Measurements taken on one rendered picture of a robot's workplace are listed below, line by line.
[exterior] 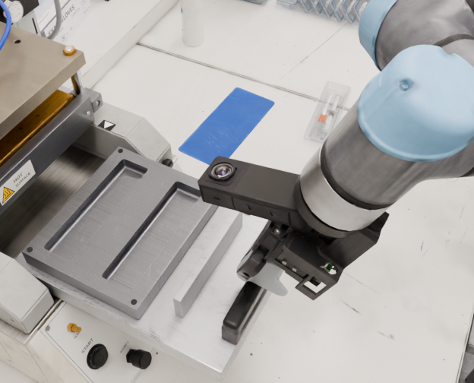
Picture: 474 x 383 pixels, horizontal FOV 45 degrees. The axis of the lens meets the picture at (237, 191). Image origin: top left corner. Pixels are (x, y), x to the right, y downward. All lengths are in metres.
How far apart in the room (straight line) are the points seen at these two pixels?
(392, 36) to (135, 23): 0.94
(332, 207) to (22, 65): 0.47
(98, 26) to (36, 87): 0.68
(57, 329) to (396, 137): 0.51
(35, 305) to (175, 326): 0.17
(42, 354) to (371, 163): 0.50
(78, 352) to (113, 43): 0.77
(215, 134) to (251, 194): 0.65
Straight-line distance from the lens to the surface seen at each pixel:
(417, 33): 0.53
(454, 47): 0.51
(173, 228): 0.73
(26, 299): 0.72
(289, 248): 0.53
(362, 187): 0.43
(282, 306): 0.93
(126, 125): 0.83
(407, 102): 0.37
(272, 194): 0.52
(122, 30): 1.38
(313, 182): 0.46
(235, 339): 0.64
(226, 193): 0.53
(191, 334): 0.66
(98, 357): 0.80
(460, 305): 1.00
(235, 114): 1.21
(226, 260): 0.71
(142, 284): 0.67
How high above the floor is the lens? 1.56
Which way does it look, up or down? 50 degrees down
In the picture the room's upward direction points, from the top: 1 degrees clockwise
